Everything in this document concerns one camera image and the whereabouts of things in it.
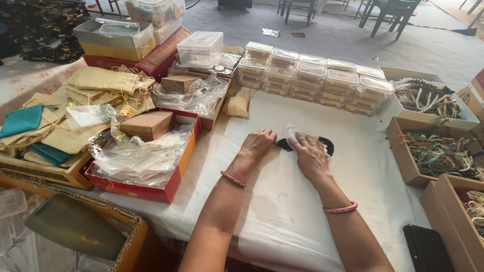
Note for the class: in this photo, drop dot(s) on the person's left hand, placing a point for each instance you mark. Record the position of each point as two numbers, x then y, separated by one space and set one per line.
255 147

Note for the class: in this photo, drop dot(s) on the person's right hand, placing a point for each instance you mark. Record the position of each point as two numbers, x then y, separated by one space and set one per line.
312 158

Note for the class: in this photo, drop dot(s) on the person's right fingers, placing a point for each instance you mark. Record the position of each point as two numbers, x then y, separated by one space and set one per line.
304 140

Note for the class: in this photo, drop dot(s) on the person's left fingers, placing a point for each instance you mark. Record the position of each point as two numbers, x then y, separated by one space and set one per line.
269 136

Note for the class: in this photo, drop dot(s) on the single beige fabric pouch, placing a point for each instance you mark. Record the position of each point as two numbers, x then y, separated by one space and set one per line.
236 105

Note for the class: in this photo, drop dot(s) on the pink bangle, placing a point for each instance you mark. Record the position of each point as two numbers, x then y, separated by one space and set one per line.
233 179
340 209

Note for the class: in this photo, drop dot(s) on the brown cardboard box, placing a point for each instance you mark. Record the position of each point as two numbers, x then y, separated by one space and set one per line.
210 121

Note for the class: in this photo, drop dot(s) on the stack of clear plastic boxes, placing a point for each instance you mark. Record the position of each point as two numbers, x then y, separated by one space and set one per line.
310 75

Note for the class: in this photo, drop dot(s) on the white table cloth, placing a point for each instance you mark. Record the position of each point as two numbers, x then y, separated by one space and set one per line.
272 211

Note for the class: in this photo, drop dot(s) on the heap of clear plastic bags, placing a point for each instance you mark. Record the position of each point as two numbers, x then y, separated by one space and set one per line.
140 158
200 98

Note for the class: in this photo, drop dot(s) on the tray of small metal items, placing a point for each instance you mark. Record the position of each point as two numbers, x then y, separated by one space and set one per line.
227 64

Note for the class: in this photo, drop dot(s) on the silver foil wrapper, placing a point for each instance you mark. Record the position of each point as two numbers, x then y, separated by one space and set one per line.
270 32

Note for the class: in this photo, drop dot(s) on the light wooden box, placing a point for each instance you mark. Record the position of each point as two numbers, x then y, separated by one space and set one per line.
179 84
147 124

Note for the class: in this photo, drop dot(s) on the red wrapper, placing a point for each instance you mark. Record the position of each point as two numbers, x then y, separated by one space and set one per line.
298 34

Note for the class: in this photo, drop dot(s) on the large clear plastic container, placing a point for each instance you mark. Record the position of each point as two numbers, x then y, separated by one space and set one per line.
200 49

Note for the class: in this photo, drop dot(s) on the red cardboard box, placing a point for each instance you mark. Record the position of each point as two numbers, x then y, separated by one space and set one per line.
151 192

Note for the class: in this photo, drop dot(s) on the dark wooden chair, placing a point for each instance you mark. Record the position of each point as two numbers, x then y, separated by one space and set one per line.
393 13
298 7

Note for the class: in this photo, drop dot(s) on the flat red gift box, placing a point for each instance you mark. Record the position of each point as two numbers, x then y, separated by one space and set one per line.
162 54

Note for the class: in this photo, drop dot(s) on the black flat case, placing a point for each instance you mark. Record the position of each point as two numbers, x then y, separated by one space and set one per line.
427 249

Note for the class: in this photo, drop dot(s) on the carton with woven edge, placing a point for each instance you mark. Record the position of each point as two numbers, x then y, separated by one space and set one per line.
140 241

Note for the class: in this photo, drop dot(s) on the clear container of trinkets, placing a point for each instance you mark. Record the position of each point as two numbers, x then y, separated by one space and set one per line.
155 11

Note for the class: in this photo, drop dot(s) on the brown printed carton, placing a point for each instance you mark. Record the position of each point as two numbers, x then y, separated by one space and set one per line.
472 96

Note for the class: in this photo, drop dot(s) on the pile of golden fabric pouches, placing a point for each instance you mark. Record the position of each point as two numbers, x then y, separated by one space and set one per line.
102 81

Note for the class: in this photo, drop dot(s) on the gold and silver box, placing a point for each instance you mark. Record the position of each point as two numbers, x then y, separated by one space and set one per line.
113 49

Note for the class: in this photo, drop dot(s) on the clear bag with silver bits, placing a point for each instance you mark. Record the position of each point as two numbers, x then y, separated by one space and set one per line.
89 115

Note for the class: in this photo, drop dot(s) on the flat clear plastic container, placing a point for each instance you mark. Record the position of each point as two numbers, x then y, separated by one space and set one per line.
117 27

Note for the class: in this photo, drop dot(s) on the dark green curved board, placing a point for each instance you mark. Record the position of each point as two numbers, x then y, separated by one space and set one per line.
75 226

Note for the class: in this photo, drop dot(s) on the teal fabric pouch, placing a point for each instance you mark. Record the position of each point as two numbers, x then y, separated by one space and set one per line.
22 121
49 154

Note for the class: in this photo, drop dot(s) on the wooden tray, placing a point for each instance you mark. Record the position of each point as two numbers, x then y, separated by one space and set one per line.
49 173

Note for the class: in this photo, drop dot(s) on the white floral cloth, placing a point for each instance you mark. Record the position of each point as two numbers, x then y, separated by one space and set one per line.
26 79

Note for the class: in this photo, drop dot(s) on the heap of black patterned fabric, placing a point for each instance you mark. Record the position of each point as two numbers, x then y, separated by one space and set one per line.
41 30

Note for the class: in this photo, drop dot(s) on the heap of empty clear containers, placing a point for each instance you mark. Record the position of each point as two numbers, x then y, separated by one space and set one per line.
13 219

